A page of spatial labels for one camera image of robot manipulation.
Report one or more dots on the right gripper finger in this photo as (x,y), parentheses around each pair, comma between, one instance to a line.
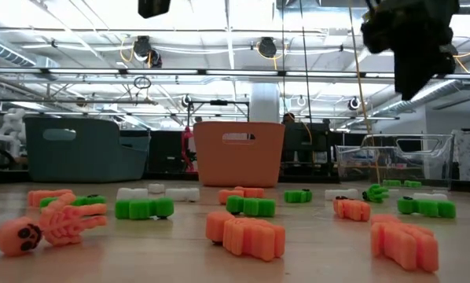
(408,70)
(433,65)

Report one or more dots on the green skeleton toy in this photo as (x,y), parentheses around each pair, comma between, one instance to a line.
(376,193)
(392,183)
(144,209)
(412,184)
(298,196)
(427,208)
(250,207)
(91,199)

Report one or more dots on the orange skeleton toy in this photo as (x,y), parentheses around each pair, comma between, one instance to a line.
(229,195)
(42,196)
(19,236)
(247,237)
(353,209)
(254,192)
(404,243)

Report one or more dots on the clear plastic bin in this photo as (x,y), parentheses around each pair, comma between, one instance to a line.
(439,157)

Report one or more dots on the long ceiling light bar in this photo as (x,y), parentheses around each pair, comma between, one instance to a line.
(239,72)

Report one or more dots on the person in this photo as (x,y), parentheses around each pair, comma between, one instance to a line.
(198,118)
(288,118)

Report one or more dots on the thin black hanging line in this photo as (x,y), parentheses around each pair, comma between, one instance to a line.
(283,59)

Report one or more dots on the black equipment cabinet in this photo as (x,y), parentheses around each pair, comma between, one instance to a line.
(164,153)
(298,145)

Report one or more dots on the pink figure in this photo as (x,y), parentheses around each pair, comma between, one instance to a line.
(188,141)

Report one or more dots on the white round column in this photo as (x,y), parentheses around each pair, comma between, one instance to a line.
(264,102)

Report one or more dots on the teal plastic bin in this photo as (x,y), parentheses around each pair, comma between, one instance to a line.
(81,157)

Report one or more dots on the orange plastic bin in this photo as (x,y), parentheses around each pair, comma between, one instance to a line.
(239,165)

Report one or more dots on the white humanoid figure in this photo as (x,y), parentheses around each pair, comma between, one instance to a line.
(13,126)

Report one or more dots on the silver air duct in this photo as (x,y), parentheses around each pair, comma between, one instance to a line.
(7,53)
(388,107)

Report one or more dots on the black gantry frame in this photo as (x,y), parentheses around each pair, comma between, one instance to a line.
(219,102)

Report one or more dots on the black aluminium table frame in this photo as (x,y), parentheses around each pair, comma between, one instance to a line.
(172,176)

